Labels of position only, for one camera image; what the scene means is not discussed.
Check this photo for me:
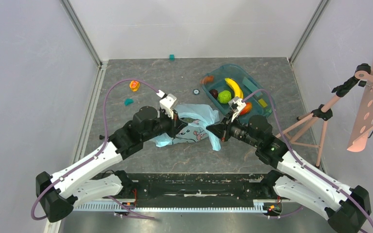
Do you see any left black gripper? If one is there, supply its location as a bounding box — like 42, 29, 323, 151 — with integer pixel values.
142, 108, 188, 142

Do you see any light blue plastic bag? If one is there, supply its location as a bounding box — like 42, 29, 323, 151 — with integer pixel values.
151, 104, 221, 151

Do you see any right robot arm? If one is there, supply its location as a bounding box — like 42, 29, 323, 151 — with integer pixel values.
207, 115, 371, 233

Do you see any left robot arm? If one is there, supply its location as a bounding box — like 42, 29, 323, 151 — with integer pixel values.
31, 106, 188, 223

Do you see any green fake fruit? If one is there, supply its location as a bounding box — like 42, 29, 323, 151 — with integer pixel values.
217, 90, 232, 104

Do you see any red fake mango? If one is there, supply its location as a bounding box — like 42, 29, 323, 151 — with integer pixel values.
239, 102, 253, 116

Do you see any dark brown fake fruit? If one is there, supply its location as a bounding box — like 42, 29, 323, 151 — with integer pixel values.
209, 89, 219, 99

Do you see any yellow fake banana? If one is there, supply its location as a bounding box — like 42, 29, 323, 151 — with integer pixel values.
224, 78, 244, 99

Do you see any teal plastic bin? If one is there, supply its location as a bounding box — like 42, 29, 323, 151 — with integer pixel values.
201, 64, 276, 124

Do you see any yellow small block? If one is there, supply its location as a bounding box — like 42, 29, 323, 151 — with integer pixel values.
258, 99, 268, 108

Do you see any orange curved toy piece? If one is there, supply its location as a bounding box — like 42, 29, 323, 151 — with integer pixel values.
200, 75, 214, 85

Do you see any teal rectangular block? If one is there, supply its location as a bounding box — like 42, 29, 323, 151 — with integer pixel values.
242, 78, 263, 98

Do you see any small teal piece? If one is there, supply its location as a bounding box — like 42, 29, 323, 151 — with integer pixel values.
124, 99, 134, 106

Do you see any yellow orange toy block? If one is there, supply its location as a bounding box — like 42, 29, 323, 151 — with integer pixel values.
129, 80, 140, 92

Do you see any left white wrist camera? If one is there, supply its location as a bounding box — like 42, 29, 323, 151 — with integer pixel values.
156, 90, 178, 119

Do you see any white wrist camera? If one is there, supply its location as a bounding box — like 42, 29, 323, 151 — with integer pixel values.
228, 97, 246, 122
156, 90, 178, 119

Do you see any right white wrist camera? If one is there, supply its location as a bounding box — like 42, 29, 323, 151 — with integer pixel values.
228, 97, 246, 122

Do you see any white cable tray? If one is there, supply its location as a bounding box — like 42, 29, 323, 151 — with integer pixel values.
74, 200, 278, 214

